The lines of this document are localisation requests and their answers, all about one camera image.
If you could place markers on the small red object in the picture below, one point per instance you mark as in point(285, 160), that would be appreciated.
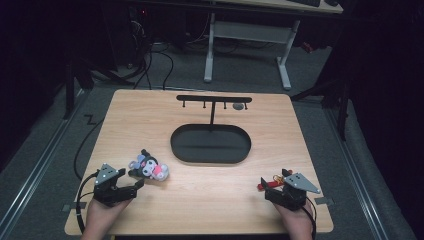
point(307, 47)

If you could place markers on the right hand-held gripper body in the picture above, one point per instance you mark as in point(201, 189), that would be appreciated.
point(291, 196)

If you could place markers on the grey tape patch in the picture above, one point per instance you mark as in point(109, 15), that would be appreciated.
point(75, 206)
point(323, 201)

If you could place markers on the person's right hand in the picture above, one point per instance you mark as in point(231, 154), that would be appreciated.
point(298, 221)

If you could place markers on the black keyboard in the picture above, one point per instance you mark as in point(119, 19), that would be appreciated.
point(305, 2)

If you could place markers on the grey table grommet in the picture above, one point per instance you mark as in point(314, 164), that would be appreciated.
point(238, 106)

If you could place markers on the metal floor rail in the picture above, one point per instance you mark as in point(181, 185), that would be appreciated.
point(358, 176)
point(31, 176)

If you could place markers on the black metal stand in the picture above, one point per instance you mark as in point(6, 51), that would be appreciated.
point(78, 78)
point(333, 96)

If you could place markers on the white-framed desk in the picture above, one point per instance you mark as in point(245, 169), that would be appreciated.
point(251, 31)

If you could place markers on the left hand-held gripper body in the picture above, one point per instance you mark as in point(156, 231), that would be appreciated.
point(106, 191)

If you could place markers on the person's left hand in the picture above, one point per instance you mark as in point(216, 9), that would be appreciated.
point(101, 215)

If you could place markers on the black hook rack with tray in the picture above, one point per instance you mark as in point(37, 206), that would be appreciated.
point(210, 144)

